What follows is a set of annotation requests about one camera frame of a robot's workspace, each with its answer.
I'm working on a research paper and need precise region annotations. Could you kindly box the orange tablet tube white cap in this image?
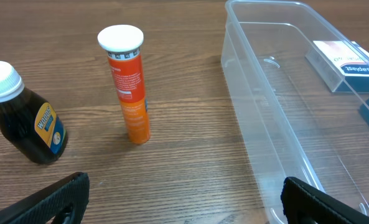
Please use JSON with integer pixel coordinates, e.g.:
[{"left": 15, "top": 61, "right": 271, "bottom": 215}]
[{"left": 97, "top": 24, "right": 151, "bottom": 144}]

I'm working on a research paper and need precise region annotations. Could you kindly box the dark syrup bottle white cap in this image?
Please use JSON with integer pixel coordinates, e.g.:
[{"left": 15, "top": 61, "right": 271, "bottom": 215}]
[{"left": 0, "top": 61, "right": 68, "bottom": 164}]

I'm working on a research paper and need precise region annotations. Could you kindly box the white blue plaster box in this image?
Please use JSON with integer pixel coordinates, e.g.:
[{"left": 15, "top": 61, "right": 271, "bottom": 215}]
[{"left": 306, "top": 40, "right": 369, "bottom": 93}]

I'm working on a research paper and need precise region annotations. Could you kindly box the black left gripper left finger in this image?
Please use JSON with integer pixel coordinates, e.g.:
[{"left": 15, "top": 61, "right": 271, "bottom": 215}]
[{"left": 0, "top": 172, "right": 90, "bottom": 224}]

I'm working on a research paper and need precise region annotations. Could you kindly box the clear plastic container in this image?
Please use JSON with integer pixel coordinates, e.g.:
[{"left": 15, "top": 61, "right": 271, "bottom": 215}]
[{"left": 221, "top": 1, "right": 369, "bottom": 223}]

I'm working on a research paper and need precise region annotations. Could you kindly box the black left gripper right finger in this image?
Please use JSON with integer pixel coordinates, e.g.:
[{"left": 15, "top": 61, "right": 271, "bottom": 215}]
[{"left": 281, "top": 177, "right": 369, "bottom": 224}]

